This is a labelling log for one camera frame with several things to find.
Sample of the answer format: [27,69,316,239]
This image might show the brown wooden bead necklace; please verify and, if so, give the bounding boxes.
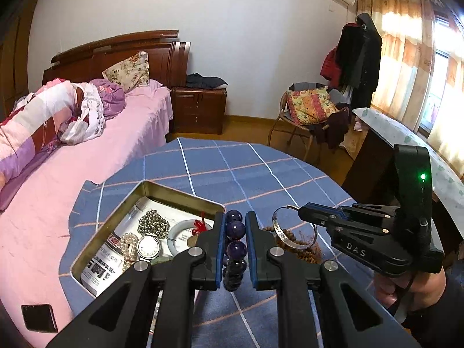
[262,225,324,265]

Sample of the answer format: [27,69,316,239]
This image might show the silver metal bangle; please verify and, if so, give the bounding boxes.
[271,205,318,251]

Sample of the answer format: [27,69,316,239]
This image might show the white pearl necklace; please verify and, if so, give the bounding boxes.
[119,232,141,273]

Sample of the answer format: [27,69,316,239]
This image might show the silver grey bead necklace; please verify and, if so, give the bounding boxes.
[137,208,172,240]

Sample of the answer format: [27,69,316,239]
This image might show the green jade bangle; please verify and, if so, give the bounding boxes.
[167,219,198,257]

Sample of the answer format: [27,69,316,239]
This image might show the purple amethyst bead bracelet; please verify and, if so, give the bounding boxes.
[221,209,249,292]

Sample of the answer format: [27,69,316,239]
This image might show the red knotted cord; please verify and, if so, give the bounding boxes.
[191,212,214,237]

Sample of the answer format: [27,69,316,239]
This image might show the right hand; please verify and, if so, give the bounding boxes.
[374,268,447,310]

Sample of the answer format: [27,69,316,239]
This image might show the white dial wristwatch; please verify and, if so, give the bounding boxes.
[137,235,161,262]

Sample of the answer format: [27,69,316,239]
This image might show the dark desk with cover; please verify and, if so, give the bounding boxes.
[340,107,464,233]

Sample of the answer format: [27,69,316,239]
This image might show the printed paper in tin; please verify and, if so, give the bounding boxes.
[80,196,212,297]

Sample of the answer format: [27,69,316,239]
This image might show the pink metal tin box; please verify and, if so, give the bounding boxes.
[69,181,225,296]

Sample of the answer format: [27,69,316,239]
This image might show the dark red garment on chair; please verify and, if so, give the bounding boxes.
[310,108,351,149]

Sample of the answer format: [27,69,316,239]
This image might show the blue plaid tablecloth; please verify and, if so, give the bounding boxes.
[58,137,385,348]

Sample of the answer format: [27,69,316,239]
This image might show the colourful patchwork cushion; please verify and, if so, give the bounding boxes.
[286,86,339,126]

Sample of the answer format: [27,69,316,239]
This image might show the wooden chair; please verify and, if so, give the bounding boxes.
[267,83,351,159]

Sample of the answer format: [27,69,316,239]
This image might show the black phone on bed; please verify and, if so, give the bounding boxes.
[21,304,58,333]

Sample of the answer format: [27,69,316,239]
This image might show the pink bed sheet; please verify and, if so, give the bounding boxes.
[1,80,173,347]

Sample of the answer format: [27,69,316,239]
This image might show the hanging dark coats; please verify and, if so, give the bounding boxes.
[320,13,382,109]

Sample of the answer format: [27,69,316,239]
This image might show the orange patterned curtain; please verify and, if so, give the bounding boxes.
[357,0,463,176]

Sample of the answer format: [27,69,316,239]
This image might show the wooden nightstand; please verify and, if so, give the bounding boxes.
[171,87,227,134]

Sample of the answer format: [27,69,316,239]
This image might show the dark clothes on nightstand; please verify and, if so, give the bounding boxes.
[186,73,228,90]

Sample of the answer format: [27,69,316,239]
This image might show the pink patchwork quilt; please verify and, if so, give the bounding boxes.
[0,78,107,197]

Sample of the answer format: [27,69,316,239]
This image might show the purple garment on bed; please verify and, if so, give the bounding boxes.
[90,79,126,120]

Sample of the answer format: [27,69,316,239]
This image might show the wooden bed with headboard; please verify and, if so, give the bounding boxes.
[1,30,190,347]

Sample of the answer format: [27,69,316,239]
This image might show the floral pillow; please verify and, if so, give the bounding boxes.
[102,51,149,93]

